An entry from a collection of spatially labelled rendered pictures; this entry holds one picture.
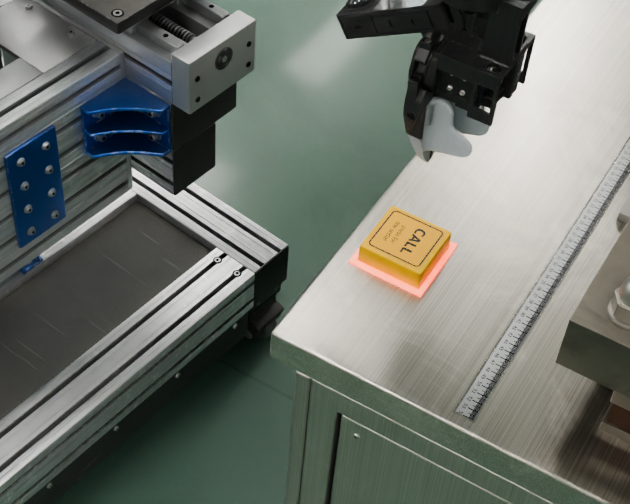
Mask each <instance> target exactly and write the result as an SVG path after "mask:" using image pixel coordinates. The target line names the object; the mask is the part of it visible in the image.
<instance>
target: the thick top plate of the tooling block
mask: <svg viewBox="0 0 630 504"><path fill-rule="evenodd" d="M629 276H630V219H629V221H628V223H627V224H626V226H625V228H624V229H623V231H622V233H621V234H620V236H619V238H618V239H617V241H616V243H615V244H614V246H613V248H612V249H611V251H610V253H609V254H608V256H607V258H606V259H605V261H604V263H603V264H602V266H601V268H600V269H599V271H598V273H597V274H596V276H595V278H594V279H593V281H592V283H591V284H590V286H589V288H588V289H587V291H586V293H585V294H584V296H583V298H582V299H581V301H580V303H579V304H578V306H577V308H576V309H575V311H574V313H573V314H572V316H571V318H570V319H569V322H568V325H567V328H566V331H565V334H564V337H563V340H562V343H561V346H560V349H559V352H558V355H557V358H556V361H555V362H556V363H557V364H559V365H561V366H563V367H566V368H568V369H570V370H572V371H574V372H576V373H578V374H580V375H582V376H584V377H586V378H588V379H590V380H593V381H595V382H597V383H599V384H601V385H603V386H605V387H607V388H609V389H611V390H613V391H615V392H618V393H620V394H622V395H624V396H626V397H628V398H630V330H628V329H624V328H621V327H619V326H617V325H616V324H614V323H613V322H612V321H611V320H610V318H609V317H608V314H607V306H608V303H609V302H610V300H611V299H612V298H613V295H614V292H615V290H616V289H617V288H619V287H621V285H622V283H623V282H624V280H625V279H626V278H627V277H629Z"/></svg>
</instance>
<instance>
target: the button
mask: <svg viewBox="0 0 630 504"><path fill-rule="evenodd" d="M450 239H451V232H450V231H448V230H446V229H443V228H441V227H439V226H437V225H435V224H432V223H430V222H428V221H426V220H424V219H422V218H419V217H417V216H415V215H413V214H411V213H408V212H406V211H404V210H402V209H400V208H398V207H395V206H391V207H390V209H389V210H388V211H387V212H386V214H385V215H384V216H383V217H382V219H381V220H380V221H379V222H378V224H377V225H376V226H375V227H374V229H373V230H372V231H371V232H370V234H369V235H368V236H367V237H366V239H365V240H364V241H363V242H362V244H361V245H360V248H359V256H358V260H359V261H360V262H362V263H364V264H367V265H369V266H371V267H373V268H375V269H377V270H379V271H381V272H383V273H385V274H387V275H390V276H392V277H394V278H396V279H398V280H400V281H402V282H404V283H406V284H408V285H410V286H413V287H415V288H417V289H418V288H419V287H420V286H421V285H422V283H423V282H424V281H425V279H426V278H427V276H428V275H429V274H430V272H431V271H432V270H433V268H434V267H435V265H436V264H437V263H438V261H439V260H440V259H441V257H442V256H443V254H444V253H445V252H446V250H447V249H448V248H449V243H450Z"/></svg>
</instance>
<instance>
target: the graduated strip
mask: <svg viewBox="0 0 630 504"><path fill-rule="evenodd" d="M629 174H630V137H629V138H628V140H627V141H626V143H625V144H624V146H623V147H622V149H621V151H620V152H619V154H618V155H617V157H616V158H615V160H614V161H613V163H612V165H611V166H610V168H609V169H608V171H607V172H606V174H605V175H604V177H603V179H602V180H601V182H600V183H599V185H598V186H597V188H596V189H595V191H594V193H593V194H592V196H591V197H590V199H589V200H588V202H587V203H586V205H585V207H584V208H583V210H582V211H581V213H580V214H579V216H578V217H577V219H576V221H575V222H574V224H573V225H572V227H571V228H570V230H569V231H568V233H567V235H566V236H565V238H564V239H563V241H562V242H561V244H560V245H559V247H558V249H557V250H556V252H555V253H554V255H553V256H552V258H551V259H550V261H549V263H548V264H547V266H546V267H545V269H544V270H543V272H542V273H541V275H540V277H539V278H538V280H537V281H536V283H535V284H534V286H533V287H532V289H531V291H530V292H529V294H528V295H527V297H526V298H525V300H524V301H523V303H522V305H521V306H520V308H519V309H518V311H517V312H516V314H515V315H514V317H513V319H512V320H511V322H510V323H509V325H508V326H507V328H506V329H505V331H504V332H503V334H502V336H501V337H500V339H499V340H498V342H497V343H496V345H495V346H494V348H493V350H492V351H491V353H490V354H489V356H488V357H487V359H486V360H485V362H484V364H483V365H482V367H481V368H480V370H479V371H478V373H477V374H476V376H475V378H474V379H473V381H472V382H471V384H470V385H469V387H468V388H467V390H466V392H465V393H464V395H463V396H462V398H461V399H460V401H459V402H458V404H457V406H456V407H455V409H454V410H453V413H455V414H457V415H459V416H461V417H463V418H465V419H467V420H469V421H471V422H473V423H474V422H475V421H476V419H477V417H478V416H479V414H480V413H481V411H482V409H483V408H484V406H485V405H486V403H487V401H488V400H489V398H490V397H491V395H492V393H493V392H494V390H495V389H496V387H497V385H498V384H499V382H500V381H501V379H502V377H503V376H504V374H505V373H506V371H507V369H508V368H509V366H510V365H511V363H512V361H513V360H514V358H515V356H516V355H517V353H518V352H519V350H520V348H521V347H522V345H523V344H524V342H525V340H526V339H527V337H528V336H529V334H530V332H531V331H532V329H533V328H534V326H535V324H536V323H537V321H538V320H539V318H540V316H541V315H542V313H543V312H544V310H545V308H546V307H547V305H548V304H549V302H550V300H551V299H552V297H553V296H554V294H555V292H556V291H557V289H558V287H559V286H560V284H561V283H562V281H563V279H564V278H565V276H566V275H567V273H568V271H569V270H570V268H571V267H572V265H573V263H574V262H575V260H576V259H577V257H578V255H579V254H580V252H581V251H582V249H583V247H584V246H585V244H586V243H587V241H588V239H589V238H590V236H591V235H592V233H593V231H594V230H595V228H596V227H597V225H598V223H599V222H600V220H601V218H602V217H603V215H604V214H605V212H606V210H607V209H608V207H609V206H610V204H611V202H612V201H613V199H614V198H615V196H616V194H617V193H618V191H619V190H620V188H621V186H622V185H623V183H624V182H625V180H626V178H627V177H628V175H629Z"/></svg>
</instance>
